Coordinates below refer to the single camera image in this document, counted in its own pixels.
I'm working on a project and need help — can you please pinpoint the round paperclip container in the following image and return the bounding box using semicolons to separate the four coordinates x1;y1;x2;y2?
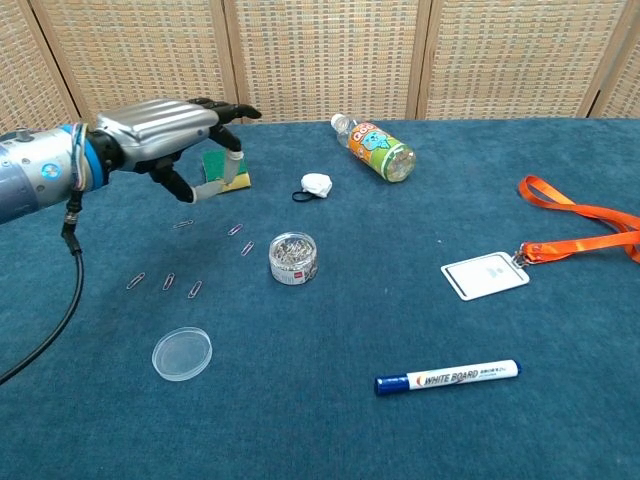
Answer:
268;230;319;286

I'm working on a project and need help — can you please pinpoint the orange lanyard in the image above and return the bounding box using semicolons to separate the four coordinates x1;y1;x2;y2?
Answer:
514;174;640;266

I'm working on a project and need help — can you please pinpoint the blue white whiteboard marker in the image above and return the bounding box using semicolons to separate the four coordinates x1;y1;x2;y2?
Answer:
374;358;523;397

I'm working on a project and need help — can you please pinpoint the white badge holder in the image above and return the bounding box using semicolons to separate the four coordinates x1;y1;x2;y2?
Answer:
440;251;531;303

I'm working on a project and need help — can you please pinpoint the plastic bottle orange green label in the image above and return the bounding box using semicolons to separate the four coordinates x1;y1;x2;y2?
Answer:
330;112;417;184

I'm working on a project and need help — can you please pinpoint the blue felt table cover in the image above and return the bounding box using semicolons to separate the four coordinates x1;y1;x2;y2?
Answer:
0;117;640;480

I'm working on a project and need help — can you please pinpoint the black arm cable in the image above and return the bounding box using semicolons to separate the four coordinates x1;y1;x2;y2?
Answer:
0;192;85;387

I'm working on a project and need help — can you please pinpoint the woven folding screen panel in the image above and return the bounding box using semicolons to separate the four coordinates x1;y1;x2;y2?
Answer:
589;14;640;120
222;0;432;124
0;0;81;135
405;0;639;120
17;0;239;126

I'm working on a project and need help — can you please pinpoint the white crumpled tissue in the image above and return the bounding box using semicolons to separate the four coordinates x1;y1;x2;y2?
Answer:
300;172;334;198

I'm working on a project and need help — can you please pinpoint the green yellow sponge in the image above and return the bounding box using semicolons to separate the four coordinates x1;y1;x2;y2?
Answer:
201;148;253;195

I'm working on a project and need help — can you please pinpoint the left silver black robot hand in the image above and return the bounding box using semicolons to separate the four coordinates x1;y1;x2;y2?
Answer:
93;97;263;204

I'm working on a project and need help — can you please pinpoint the clear round plastic lid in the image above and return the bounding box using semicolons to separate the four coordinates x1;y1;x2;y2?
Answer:
151;326;214;383

